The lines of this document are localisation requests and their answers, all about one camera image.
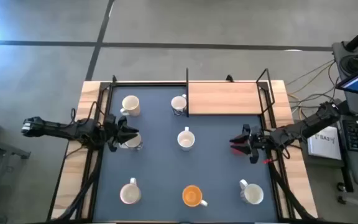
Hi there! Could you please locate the plain cream mug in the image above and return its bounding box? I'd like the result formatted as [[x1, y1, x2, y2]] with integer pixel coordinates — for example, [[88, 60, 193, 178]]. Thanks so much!
[[119, 95, 142, 118]]

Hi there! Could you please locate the black metal table frame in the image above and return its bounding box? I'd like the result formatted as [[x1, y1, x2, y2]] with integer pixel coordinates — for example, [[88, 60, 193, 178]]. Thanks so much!
[[47, 74, 316, 223]]

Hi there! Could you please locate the white mug blue floral pattern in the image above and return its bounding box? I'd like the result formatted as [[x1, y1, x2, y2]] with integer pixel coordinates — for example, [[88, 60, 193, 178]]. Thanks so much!
[[118, 132, 144, 151]]

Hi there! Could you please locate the yellow-orange mug white handle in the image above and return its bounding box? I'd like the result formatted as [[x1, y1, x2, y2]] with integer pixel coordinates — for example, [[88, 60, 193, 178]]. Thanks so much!
[[181, 185, 209, 208]]

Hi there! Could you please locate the yellow floor cable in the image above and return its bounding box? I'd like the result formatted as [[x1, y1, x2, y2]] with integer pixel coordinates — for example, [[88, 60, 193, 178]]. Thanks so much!
[[286, 58, 335, 94]]

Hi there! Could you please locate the black floor cable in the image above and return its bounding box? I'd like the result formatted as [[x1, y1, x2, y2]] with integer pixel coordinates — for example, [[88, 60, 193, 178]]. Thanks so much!
[[290, 60, 340, 108]]

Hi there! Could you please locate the white mug dark blue pattern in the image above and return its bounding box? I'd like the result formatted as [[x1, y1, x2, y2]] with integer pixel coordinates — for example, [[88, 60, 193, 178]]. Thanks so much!
[[170, 94, 188, 116]]

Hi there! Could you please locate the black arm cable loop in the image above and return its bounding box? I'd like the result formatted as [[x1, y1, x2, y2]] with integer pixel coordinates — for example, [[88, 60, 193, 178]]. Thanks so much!
[[70, 101, 101, 125]]

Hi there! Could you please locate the white mug pale check pattern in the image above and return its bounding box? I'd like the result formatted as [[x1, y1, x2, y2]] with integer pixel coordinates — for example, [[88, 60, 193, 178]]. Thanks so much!
[[177, 126, 196, 152]]

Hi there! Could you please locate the white mug grey pattern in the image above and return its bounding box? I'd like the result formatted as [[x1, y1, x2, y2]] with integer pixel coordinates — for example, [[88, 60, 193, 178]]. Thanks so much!
[[239, 179, 265, 205]]

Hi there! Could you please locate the grey equipment cart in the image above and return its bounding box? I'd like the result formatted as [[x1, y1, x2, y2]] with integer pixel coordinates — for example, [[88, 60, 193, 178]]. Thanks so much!
[[332, 40, 358, 187]]

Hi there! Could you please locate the black cable bundle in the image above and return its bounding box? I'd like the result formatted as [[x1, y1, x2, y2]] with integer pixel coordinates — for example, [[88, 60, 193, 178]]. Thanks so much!
[[267, 158, 315, 223], [53, 149, 101, 223]]

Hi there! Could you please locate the white printed box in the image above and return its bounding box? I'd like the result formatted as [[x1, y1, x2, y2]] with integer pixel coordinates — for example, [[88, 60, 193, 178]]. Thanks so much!
[[307, 126, 343, 161]]

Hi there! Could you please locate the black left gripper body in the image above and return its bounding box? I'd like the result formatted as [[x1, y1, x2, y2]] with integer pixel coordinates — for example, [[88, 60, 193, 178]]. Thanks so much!
[[103, 113, 121, 152]]

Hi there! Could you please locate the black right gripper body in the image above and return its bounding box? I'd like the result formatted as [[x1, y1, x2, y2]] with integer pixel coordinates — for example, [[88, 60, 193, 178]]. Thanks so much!
[[247, 126, 272, 164]]

